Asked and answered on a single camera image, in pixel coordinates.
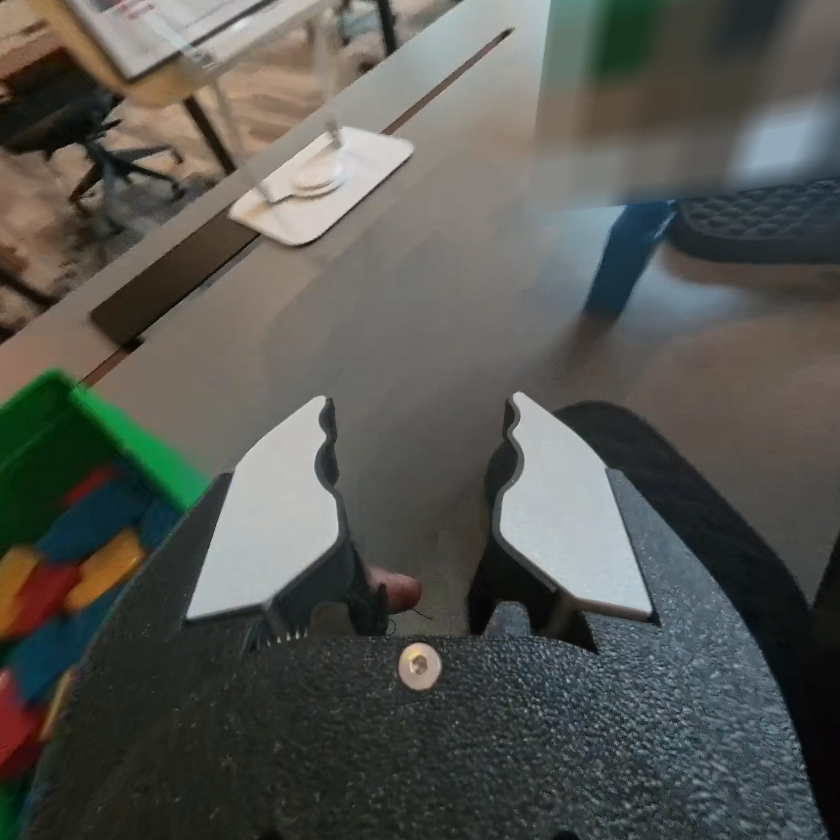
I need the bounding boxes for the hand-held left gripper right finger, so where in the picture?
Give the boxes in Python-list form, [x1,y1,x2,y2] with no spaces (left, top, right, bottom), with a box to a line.
[489,391,656,626]

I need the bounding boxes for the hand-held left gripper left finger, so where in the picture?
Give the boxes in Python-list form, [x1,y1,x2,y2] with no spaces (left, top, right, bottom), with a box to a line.
[185,394,350,623]

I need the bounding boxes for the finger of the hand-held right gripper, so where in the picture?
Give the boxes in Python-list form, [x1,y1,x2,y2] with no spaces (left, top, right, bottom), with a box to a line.
[535,79,744,193]

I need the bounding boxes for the green plastic bin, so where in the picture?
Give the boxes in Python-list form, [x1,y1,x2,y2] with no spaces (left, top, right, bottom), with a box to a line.
[545,0,718,81]
[0,369,212,840]

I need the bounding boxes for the pile of colourful mega blocks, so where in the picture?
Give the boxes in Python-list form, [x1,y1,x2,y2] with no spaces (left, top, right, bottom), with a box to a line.
[0,462,179,782]

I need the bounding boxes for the person's left hand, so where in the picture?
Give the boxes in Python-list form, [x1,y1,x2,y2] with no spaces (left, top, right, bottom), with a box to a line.
[366,568,424,610]

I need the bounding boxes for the black wrist rest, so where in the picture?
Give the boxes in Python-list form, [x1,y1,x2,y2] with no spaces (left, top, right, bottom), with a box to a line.
[666,180,840,266]

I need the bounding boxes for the black office chair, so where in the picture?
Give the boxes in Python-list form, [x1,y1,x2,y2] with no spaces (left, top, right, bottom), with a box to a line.
[0,62,193,219]

